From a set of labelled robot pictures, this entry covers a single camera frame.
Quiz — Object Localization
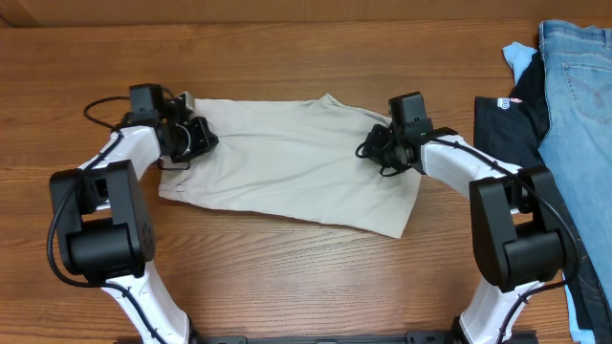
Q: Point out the beige khaki shorts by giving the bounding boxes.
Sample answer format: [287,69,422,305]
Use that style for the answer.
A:
[159,95,421,239]

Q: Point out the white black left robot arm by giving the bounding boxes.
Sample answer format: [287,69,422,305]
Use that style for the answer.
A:
[47,83,219,343]

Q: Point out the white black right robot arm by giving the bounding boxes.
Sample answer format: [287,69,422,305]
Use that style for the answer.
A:
[356,92,579,343]

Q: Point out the black printed t-shirt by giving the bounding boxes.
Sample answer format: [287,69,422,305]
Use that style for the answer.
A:
[474,52,608,343]

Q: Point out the light blue garment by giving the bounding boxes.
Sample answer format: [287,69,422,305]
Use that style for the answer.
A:
[502,42,537,84]

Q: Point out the brown cardboard backboard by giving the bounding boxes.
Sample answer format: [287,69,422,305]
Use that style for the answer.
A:
[1,0,611,28]

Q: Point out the blue denim jeans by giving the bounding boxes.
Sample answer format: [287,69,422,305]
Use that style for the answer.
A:
[536,19,612,344]

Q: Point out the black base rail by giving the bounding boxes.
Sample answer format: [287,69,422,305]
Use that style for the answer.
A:
[186,329,539,344]

